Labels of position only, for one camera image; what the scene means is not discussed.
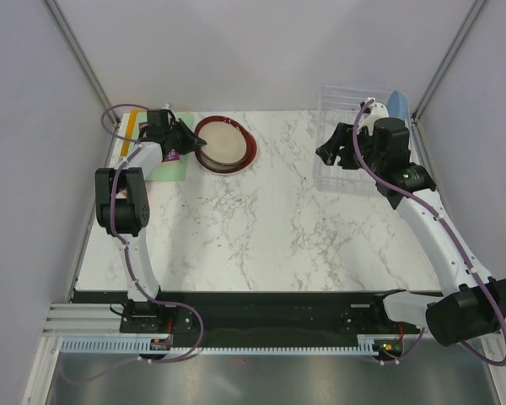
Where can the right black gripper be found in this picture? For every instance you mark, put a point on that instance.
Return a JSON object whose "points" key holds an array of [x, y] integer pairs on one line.
{"points": [[343, 136]]}

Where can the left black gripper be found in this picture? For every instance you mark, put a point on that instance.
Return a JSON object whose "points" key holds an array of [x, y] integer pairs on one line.
{"points": [[192, 142]]}

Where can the red rimmed cream plate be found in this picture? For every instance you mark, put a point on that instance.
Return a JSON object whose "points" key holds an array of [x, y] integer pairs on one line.
{"points": [[226, 147], [251, 142]]}

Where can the light blue plate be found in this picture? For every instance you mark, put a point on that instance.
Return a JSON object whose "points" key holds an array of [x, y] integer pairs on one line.
{"points": [[397, 105]]}

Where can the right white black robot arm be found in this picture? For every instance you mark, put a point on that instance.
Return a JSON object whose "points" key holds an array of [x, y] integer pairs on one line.
{"points": [[472, 302]]}

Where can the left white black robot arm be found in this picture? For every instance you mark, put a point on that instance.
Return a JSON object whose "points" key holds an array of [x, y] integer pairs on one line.
{"points": [[121, 196]]}

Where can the purple treehouse book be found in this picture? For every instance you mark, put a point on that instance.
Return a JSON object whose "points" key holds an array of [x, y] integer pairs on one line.
{"points": [[171, 157]]}

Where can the mint green cutting mat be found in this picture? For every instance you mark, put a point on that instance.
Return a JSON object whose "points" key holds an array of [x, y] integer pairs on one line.
{"points": [[165, 171]]}

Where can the yellow book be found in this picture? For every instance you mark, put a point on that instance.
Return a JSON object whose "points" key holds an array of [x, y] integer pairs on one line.
{"points": [[129, 123]]}

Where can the white wire dish rack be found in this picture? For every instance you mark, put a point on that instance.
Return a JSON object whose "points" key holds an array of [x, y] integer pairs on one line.
{"points": [[335, 167]]}

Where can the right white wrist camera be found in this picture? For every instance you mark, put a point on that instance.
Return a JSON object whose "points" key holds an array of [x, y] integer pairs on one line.
{"points": [[373, 113]]}

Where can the left aluminium frame post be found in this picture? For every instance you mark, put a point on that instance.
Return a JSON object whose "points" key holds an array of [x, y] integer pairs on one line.
{"points": [[66, 31]]}

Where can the aluminium frame post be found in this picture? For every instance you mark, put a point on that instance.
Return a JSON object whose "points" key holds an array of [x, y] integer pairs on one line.
{"points": [[464, 30], [66, 31]]}

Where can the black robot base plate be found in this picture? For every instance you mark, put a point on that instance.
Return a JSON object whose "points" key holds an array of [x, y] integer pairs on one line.
{"points": [[269, 320]]}

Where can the right aluminium frame post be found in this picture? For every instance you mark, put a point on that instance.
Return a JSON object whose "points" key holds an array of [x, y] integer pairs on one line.
{"points": [[464, 30]]}

